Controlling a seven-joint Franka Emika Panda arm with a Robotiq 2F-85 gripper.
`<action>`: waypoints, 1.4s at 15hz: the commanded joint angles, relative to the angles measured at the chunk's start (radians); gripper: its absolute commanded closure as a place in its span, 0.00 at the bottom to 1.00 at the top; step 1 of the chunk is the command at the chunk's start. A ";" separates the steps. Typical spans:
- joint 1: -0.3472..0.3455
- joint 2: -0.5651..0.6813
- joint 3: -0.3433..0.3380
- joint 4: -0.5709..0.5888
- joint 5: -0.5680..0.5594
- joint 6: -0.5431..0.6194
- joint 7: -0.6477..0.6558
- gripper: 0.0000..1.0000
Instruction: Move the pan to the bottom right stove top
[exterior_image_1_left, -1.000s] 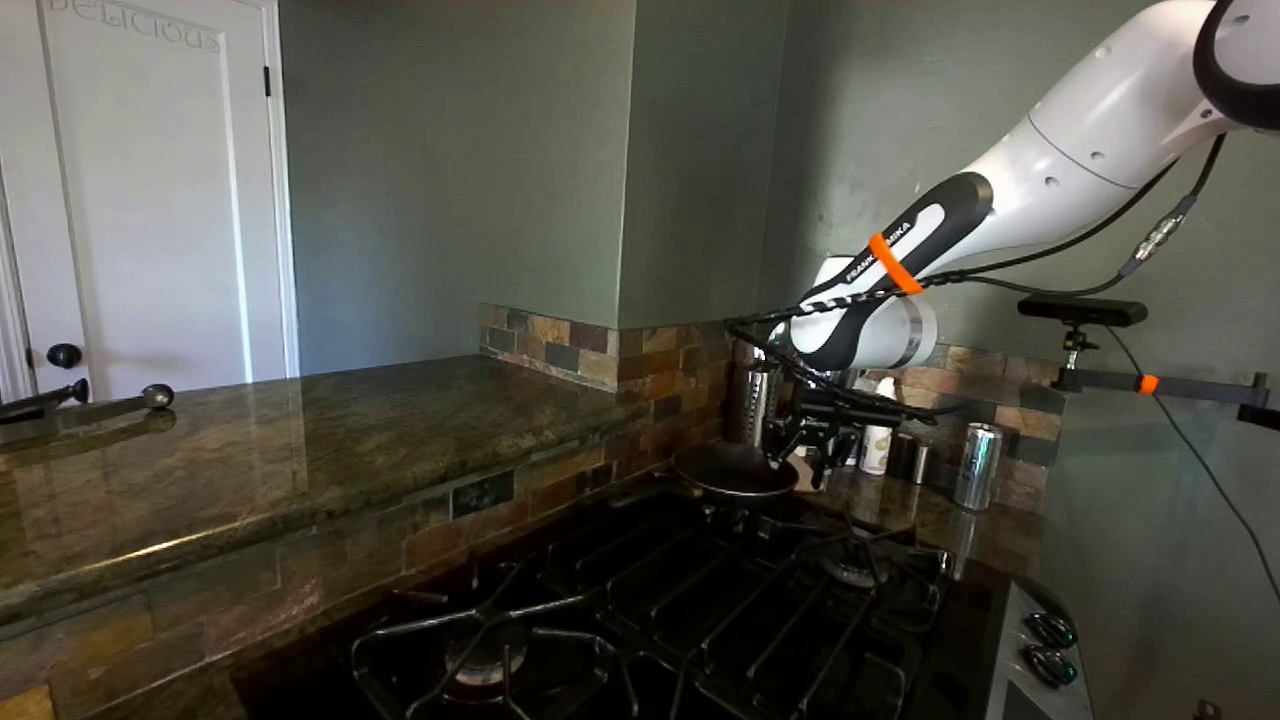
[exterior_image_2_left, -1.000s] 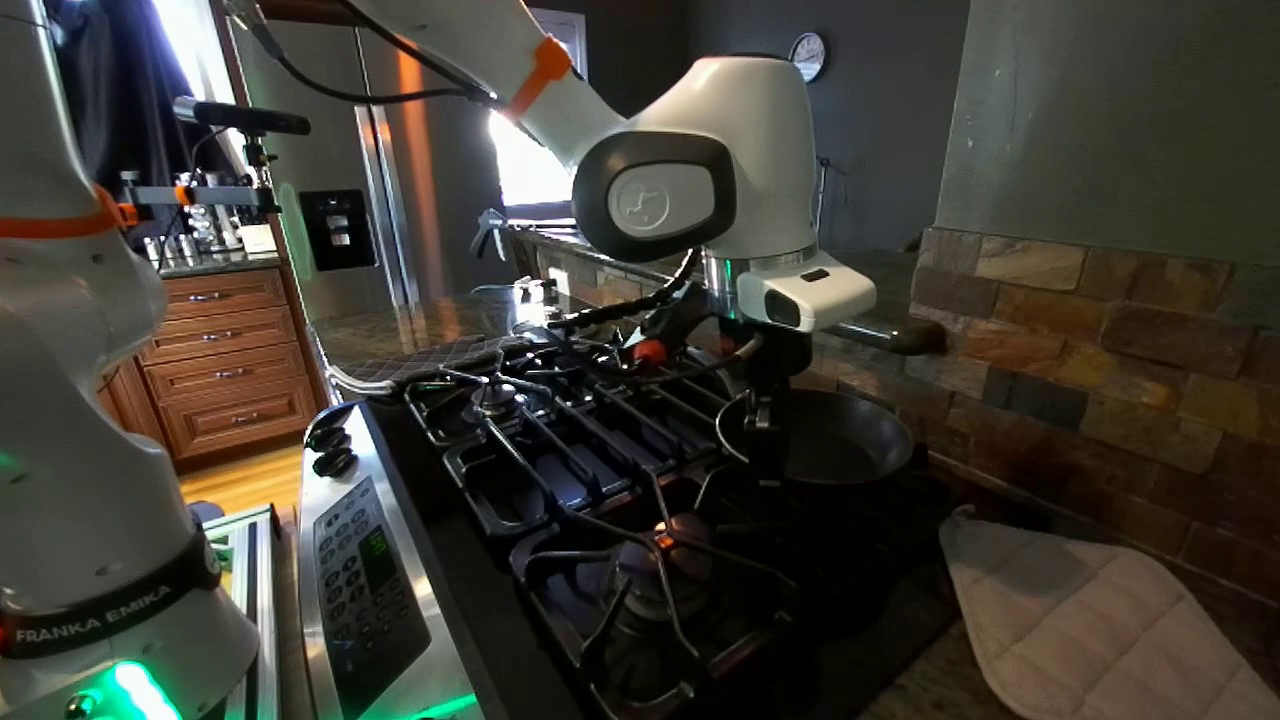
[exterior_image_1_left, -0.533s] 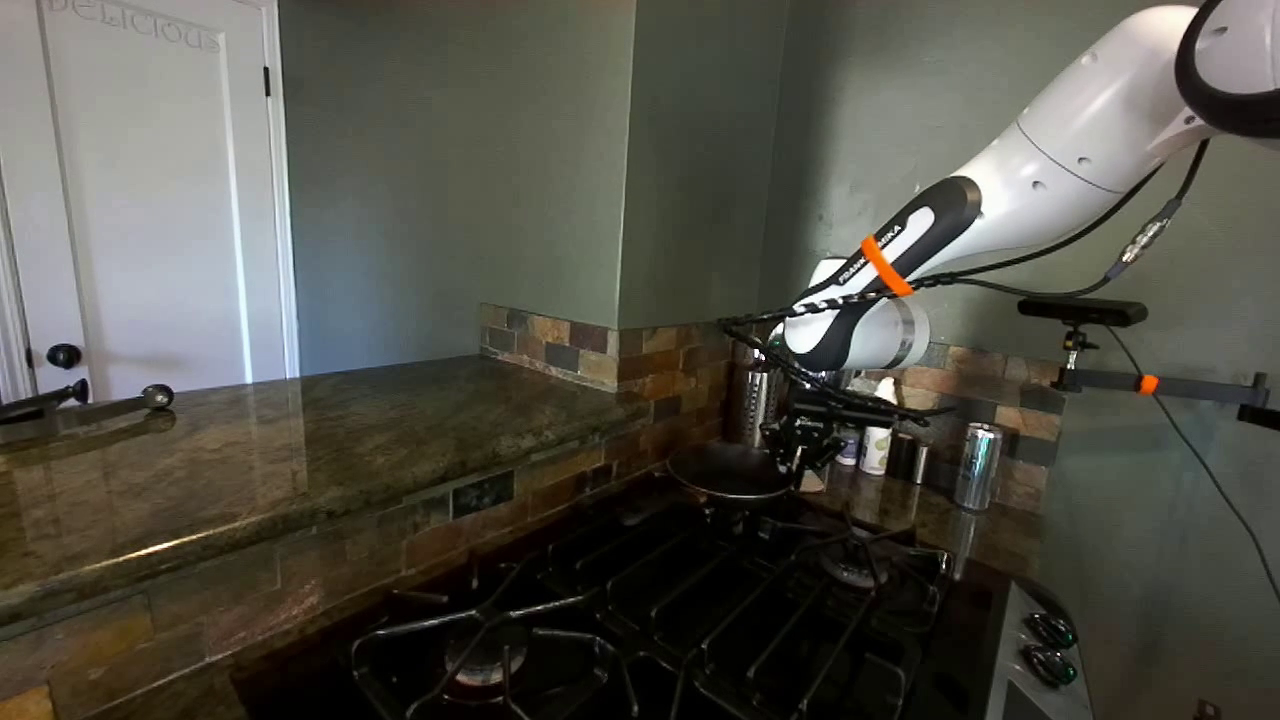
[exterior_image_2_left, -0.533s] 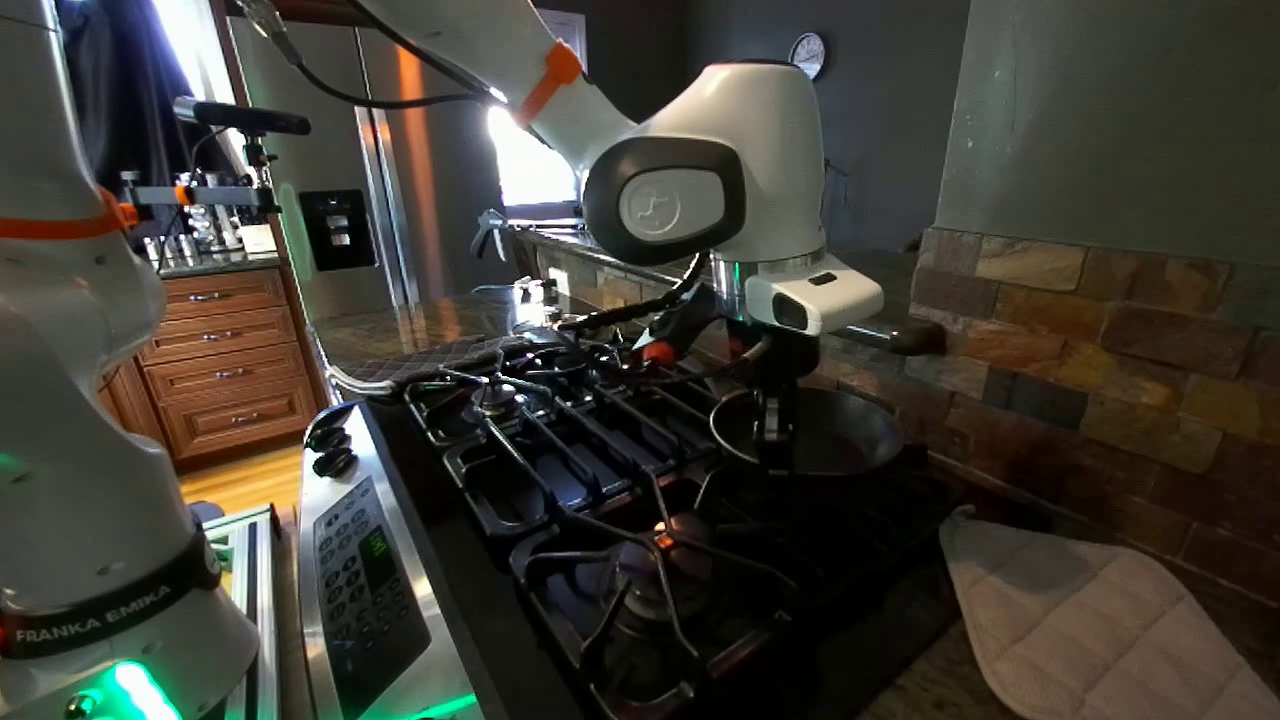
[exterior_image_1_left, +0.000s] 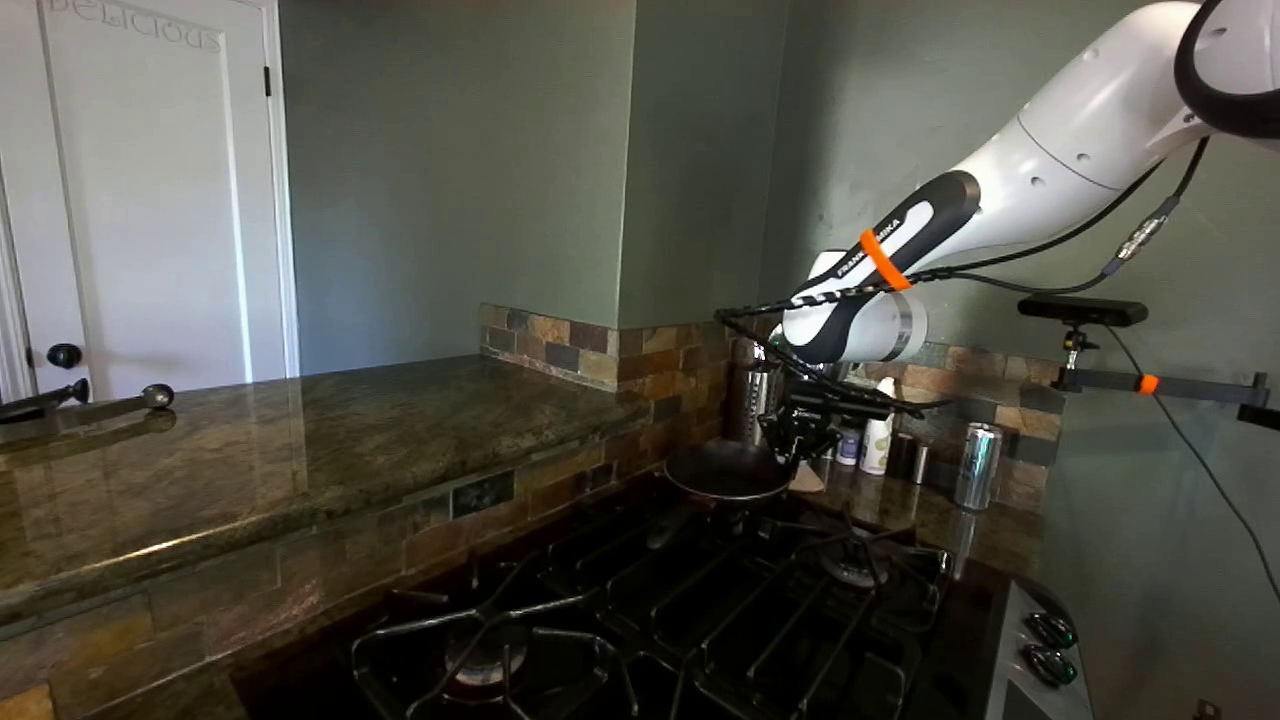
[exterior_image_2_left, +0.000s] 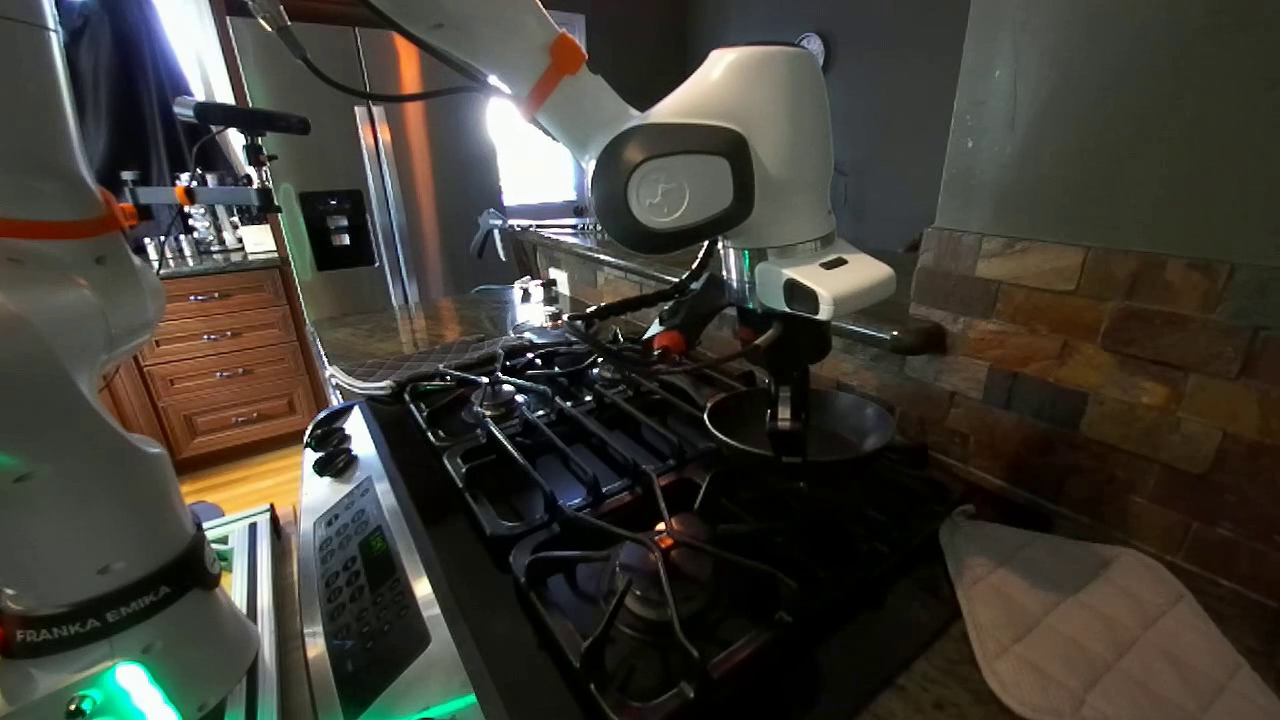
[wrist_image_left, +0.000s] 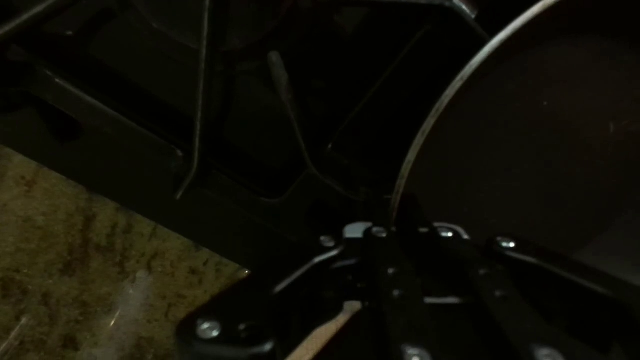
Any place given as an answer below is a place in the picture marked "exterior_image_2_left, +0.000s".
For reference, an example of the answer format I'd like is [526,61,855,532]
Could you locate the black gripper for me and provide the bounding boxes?
[745,308,834,394]

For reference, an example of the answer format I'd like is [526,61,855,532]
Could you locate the wooden drawer cabinet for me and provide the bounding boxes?
[102,262,319,468]

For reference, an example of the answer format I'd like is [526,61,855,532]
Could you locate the stainless steel refrigerator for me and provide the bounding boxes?
[217,12,518,393]

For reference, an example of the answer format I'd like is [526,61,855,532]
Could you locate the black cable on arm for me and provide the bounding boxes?
[565,237,734,362]

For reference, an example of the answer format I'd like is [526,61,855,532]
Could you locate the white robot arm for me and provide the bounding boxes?
[364,0,895,399]

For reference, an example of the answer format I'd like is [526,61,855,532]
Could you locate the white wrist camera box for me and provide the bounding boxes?
[782,251,895,318]

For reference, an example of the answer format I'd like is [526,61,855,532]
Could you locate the black frying pan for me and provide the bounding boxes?
[706,323,895,468]

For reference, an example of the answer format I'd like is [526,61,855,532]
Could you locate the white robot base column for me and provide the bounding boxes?
[0,0,256,720]

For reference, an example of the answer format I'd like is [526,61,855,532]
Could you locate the black stove with grates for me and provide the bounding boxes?
[299,340,957,720]

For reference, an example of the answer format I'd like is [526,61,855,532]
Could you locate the white quilted pot holder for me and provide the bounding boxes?
[940,510,1280,720]

